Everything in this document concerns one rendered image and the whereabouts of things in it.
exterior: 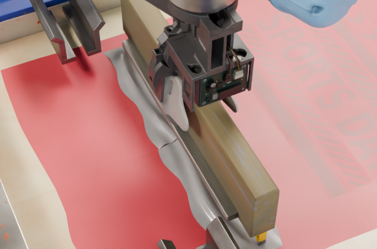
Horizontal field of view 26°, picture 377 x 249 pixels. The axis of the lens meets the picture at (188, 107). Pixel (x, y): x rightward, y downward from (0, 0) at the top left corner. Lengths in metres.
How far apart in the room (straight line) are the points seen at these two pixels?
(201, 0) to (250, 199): 0.21
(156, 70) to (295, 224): 0.23
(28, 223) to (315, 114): 0.37
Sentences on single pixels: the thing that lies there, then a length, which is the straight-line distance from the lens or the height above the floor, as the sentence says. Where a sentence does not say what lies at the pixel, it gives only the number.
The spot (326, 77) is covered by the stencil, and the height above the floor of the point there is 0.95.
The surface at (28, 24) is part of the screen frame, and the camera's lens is 1.12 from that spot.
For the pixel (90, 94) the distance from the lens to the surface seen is 1.04.
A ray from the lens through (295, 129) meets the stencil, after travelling 1.01.
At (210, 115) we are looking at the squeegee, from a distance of 0.88.
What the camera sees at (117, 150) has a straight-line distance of 0.98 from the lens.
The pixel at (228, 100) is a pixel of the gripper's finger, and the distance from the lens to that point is 0.92.
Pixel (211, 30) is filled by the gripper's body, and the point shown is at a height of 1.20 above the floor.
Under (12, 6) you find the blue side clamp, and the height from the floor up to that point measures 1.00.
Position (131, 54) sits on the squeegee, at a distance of 1.04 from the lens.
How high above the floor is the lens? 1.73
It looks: 49 degrees down
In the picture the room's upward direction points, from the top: straight up
